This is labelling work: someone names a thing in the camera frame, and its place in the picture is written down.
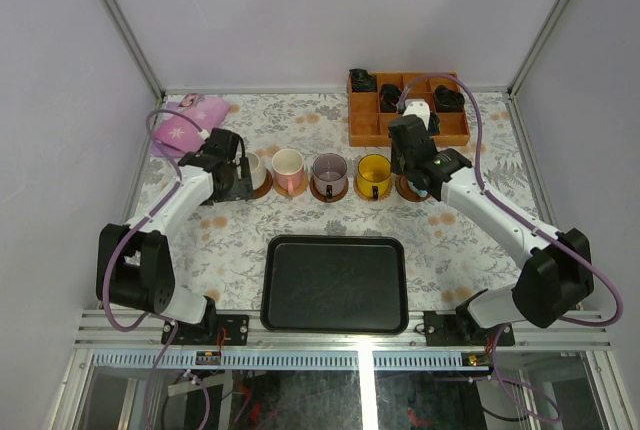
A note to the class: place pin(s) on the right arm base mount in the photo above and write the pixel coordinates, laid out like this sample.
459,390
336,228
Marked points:
449,330

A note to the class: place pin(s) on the yellow mug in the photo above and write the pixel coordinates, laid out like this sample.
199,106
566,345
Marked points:
374,168

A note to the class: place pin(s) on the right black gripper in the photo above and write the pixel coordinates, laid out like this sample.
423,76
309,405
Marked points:
394,164

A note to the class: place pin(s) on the orange compartment organizer box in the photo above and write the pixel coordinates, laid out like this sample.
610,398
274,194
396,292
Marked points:
369,127

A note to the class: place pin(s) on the purple mug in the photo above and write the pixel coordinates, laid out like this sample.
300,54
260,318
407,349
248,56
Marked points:
329,175

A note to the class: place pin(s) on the cream white mug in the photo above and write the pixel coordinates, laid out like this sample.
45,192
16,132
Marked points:
257,170

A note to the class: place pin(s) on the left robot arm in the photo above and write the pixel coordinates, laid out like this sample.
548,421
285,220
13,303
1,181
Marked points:
135,268

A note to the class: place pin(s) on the black serving tray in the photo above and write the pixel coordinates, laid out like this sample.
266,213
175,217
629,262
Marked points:
335,285

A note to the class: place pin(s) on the pink mug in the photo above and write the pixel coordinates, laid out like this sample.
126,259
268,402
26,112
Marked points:
288,168

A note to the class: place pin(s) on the pink folded cloth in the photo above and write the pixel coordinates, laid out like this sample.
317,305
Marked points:
199,115

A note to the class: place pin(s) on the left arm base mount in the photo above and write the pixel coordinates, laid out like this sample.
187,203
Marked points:
227,330

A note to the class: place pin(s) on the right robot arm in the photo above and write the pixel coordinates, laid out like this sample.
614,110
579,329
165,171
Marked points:
554,276

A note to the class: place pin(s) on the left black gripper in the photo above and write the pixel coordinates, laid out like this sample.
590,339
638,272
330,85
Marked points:
238,182

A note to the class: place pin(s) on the rolled dark sock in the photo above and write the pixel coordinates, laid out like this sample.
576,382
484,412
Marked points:
447,100
389,97
362,81
434,124

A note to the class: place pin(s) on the woven rattan coaster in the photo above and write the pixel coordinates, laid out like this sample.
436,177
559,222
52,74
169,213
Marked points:
373,191
302,188

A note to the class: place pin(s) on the blue mug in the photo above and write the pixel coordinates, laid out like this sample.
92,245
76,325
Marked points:
417,191

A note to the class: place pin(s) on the dark brown wooden coaster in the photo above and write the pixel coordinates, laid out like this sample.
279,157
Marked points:
406,192
323,198
264,189

